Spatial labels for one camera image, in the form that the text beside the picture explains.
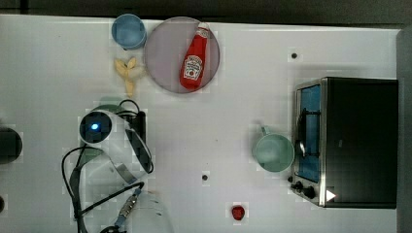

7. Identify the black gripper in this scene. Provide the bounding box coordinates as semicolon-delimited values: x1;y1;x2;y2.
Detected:
125;112;155;174

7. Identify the green plastic strainer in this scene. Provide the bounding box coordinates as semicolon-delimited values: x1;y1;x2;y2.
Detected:
93;96;124;113

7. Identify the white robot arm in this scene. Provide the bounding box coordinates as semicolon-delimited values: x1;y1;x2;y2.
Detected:
69;108;174;233

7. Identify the peeled toy banana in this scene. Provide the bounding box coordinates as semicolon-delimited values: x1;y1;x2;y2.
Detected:
114;57;146;98

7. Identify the grey round plate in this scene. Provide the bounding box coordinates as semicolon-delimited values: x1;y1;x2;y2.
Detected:
143;17;221;95

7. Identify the red ketchup bottle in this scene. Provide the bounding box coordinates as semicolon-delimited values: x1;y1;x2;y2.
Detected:
180;22;210;90

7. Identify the blue plastic cup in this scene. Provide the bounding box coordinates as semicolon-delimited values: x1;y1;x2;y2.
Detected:
111;14;147;50

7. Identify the red toy strawberry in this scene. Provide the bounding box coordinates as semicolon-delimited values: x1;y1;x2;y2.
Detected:
231;205;246;221

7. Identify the green mug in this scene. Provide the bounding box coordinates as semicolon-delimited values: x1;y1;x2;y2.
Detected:
252;126;294;173

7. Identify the black toaster oven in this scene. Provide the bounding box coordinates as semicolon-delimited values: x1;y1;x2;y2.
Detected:
288;77;398;209

